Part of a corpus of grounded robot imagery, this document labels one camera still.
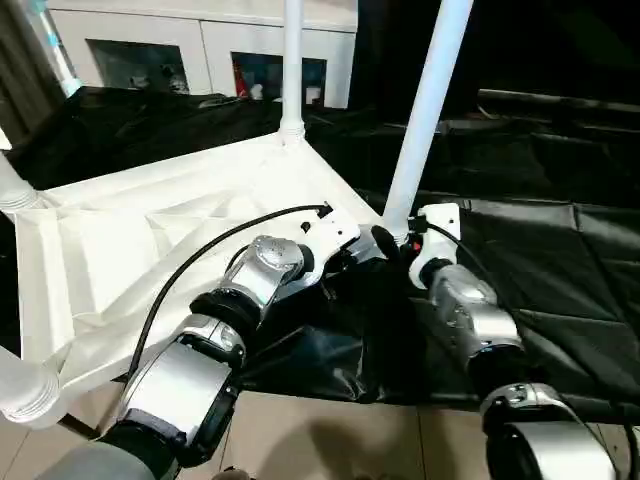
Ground white plastic table leg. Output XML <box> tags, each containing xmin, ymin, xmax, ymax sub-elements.
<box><xmin>382</xmin><ymin>0</ymin><xmax>475</xmax><ymax>242</ymax></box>
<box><xmin>279</xmin><ymin>0</ymin><xmax>307</xmax><ymax>147</ymax></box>
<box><xmin>0</xmin><ymin>149</ymin><xmax>42</xmax><ymax>212</ymax></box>
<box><xmin>0</xmin><ymin>344</ymin><xmax>69</xmax><ymax>432</ymax></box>

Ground white plastic table top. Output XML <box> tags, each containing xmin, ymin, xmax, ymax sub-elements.
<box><xmin>0</xmin><ymin>130</ymin><xmax>396</xmax><ymax>432</ymax></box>

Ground black work mat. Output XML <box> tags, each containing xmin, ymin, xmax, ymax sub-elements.
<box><xmin>0</xmin><ymin>84</ymin><xmax>640</xmax><ymax>416</ymax></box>

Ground large black box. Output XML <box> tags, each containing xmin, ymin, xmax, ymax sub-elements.
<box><xmin>349</xmin><ymin>0</ymin><xmax>481</xmax><ymax>122</ymax></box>

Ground silver metal bar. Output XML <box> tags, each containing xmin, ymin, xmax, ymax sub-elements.
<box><xmin>477</xmin><ymin>87</ymin><xmax>640</xmax><ymax>112</ymax></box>

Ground white glass-door cabinet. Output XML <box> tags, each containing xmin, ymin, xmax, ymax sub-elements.
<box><xmin>47</xmin><ymin>0</ymin><xmax>359</xmax><ymax>109</ymax></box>

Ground grey curtain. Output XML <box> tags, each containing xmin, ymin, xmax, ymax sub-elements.
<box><xmin>0</xmin><ymin>0</ymin><xmax>57</xmax><ymax>147</ymax></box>

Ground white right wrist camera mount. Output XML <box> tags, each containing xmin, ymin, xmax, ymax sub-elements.
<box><xmin>407</xmin><ymin>202</ymin><xmax>461</xmax><ymax>290</ymax></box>

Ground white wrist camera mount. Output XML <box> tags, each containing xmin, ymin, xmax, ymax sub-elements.
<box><xmin>407</xmin><ymin>202</ymin><xmax>461</xmax><ymax>290</ymax></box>
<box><xmin>294</xmin><ymin>202</ymin><xmax>362</xmax><ymax>292</ymax></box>

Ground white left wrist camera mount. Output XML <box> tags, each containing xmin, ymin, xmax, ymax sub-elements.
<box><xmin>294</xmin><ymin>202</ymin><xmax>362</xmax><ymax>292</ymax></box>

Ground black metal frame leg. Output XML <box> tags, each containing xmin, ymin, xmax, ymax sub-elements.
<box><xmin>58</xmin><ymin>413</ymin><xmax>104</xmax><ymax>442</ymax></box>

